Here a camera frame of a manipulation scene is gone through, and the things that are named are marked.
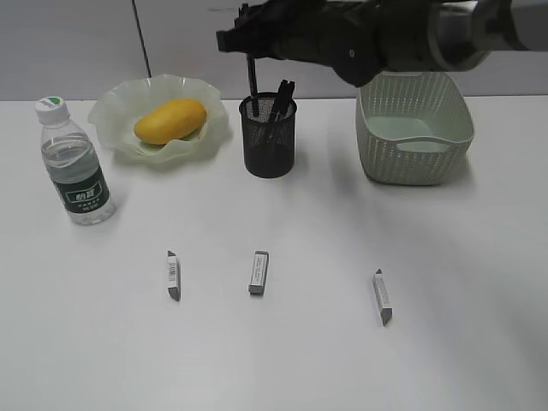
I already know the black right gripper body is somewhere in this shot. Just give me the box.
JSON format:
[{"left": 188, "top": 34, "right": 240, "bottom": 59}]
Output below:
[{"left": 216, "top": 1, "right": 432, "bottom": 87}]

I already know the black marker pen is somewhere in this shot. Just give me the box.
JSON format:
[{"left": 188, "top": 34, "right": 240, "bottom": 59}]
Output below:
[
  {"left": 277, "top": 81, "right": 295, "bottom": 121},
  {"left": 265, "top": 80, "right": 289, "bottom": 144},
  {"left": 247, "top": 54, "right": 259, "bottom": 117}
]

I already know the yellow mango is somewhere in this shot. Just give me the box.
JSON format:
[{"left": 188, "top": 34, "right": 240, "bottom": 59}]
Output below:
[{"left": 134, "top": 98, "right": 207, "bottom": 146}]

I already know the clear water bottle green label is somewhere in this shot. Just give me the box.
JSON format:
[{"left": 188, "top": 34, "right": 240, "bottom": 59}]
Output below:
[{"left": 35, "top": 96, "right": 116, "bottom": 226}]

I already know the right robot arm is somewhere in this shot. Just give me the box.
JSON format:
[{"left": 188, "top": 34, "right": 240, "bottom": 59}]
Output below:
[{"left": 216, "top": 0, "right": 547, "bottom": 87}]

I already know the light green plastic basket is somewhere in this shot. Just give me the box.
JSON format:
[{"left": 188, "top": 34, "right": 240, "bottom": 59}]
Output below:
[{"left": 355, "top": 73, "right": 474, "bottom": 186}]

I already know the black mesh pen holder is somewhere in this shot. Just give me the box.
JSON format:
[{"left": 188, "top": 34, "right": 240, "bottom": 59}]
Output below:
[{"left": 238, "top": 91, "right": 298, "bottom": 179}]

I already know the grey white eraser middle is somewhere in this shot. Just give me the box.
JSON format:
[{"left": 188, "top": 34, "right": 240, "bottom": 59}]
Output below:
[{"left": 247, "top": 251, "right": 269, "bottom": 295}]

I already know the grey white eraser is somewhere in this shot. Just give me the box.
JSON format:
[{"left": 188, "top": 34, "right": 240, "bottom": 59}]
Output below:
[
  {"left": 166, "top": 250, "right": 181, "bottom": 301},
  {"left": 247, "top": 251, "right": 269, "bottom": 295},
  {"left": 372, "top": 269, "right": 393, "bottom": 326}
]

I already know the translucent green wavy plate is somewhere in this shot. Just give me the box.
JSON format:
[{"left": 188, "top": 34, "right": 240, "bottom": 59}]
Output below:
[{"left": 88, "top": 74, "right": 232, "bottom": 164}]

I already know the grey white eraser right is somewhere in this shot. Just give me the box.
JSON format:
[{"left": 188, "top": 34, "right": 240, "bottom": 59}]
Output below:
[{"left": 372, "top": 269, "right": 393, "bottom": 326}]

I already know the grey white eraser left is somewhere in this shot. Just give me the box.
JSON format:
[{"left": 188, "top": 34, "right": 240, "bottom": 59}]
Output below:
[{"left": 166, "top": 250, "right": 181, "bottom": 301}]

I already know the black wall cable left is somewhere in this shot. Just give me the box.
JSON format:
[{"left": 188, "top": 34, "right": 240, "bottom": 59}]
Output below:
[{"left": 130, "top": 0, "right": 153, "bottom": 79}]

